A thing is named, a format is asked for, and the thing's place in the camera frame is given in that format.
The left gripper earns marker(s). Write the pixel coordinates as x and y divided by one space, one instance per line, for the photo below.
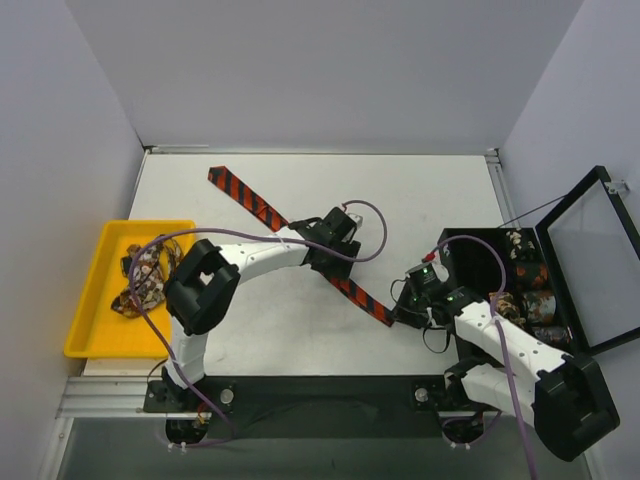
338 261

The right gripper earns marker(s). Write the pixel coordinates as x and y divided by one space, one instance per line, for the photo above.
408 310

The orange navy striped tie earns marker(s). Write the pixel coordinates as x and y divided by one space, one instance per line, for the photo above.
241 193

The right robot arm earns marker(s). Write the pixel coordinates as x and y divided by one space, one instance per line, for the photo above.
563 397

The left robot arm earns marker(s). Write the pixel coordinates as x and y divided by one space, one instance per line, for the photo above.
200 292

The brown floral rolled tie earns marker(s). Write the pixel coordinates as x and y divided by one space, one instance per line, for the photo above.
507 307

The black tie storage box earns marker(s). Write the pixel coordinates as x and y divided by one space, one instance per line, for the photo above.
507 263

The blue orange rolled tie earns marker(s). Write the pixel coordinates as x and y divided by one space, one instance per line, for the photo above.
539 307

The dark rolled tie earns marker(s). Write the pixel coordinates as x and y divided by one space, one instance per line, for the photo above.
552 335

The black framed glass box lid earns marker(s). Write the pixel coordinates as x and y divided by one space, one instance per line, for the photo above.
590 243

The brown floral tie in tray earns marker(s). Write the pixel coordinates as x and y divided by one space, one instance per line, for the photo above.
153 269

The yellow plastic tray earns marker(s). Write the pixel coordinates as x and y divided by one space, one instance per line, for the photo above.
97 331

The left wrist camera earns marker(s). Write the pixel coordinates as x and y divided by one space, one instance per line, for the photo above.
357 219

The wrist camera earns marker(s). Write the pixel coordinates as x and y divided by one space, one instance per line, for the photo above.
427 280
357 219

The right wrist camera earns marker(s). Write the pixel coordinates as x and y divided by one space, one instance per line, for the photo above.
427 280

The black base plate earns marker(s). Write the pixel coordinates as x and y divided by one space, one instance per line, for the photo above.
311 407

